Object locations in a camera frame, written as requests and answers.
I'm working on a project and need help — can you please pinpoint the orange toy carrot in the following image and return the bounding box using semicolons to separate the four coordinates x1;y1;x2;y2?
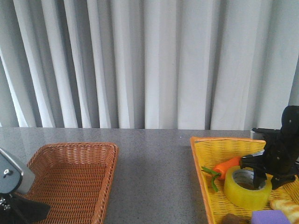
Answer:
201;156;241;192

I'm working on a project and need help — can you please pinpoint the yellow woven plastic basket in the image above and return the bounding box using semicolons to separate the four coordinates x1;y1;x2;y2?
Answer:
190;137;299;224

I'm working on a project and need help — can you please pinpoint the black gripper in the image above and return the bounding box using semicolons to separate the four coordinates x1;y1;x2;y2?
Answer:
0;194;50;224
240;137;299;189

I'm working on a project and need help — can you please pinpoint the grey white curtain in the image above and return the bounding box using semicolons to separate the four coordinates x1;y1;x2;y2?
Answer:
0;0;299;130

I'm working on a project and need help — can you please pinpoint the toy bread loaf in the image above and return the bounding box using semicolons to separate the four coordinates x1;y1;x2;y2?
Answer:
270;199;299;224

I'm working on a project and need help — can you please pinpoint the brown wicker basket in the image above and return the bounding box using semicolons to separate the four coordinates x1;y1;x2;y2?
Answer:
24;142;119;224

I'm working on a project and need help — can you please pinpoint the brown toy animal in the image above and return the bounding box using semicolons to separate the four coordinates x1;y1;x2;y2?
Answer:
221;213;250;224

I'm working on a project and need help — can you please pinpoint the purple foam block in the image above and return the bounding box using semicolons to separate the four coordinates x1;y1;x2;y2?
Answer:
251;210;291;224

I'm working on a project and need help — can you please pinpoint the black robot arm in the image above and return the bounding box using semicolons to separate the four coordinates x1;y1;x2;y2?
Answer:
240;105;299;189

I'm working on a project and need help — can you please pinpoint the yellow packing tape roll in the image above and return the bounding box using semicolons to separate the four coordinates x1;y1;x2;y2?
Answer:
224;166;272;210

